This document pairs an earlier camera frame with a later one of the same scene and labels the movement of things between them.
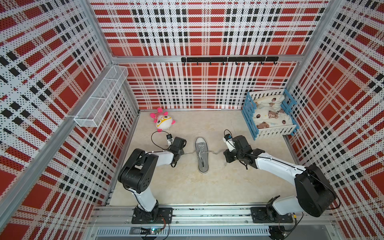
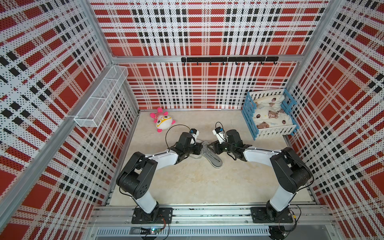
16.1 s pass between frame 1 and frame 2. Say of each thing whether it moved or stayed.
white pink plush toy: stayed
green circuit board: stayed
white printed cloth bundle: stayed
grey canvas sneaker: moved
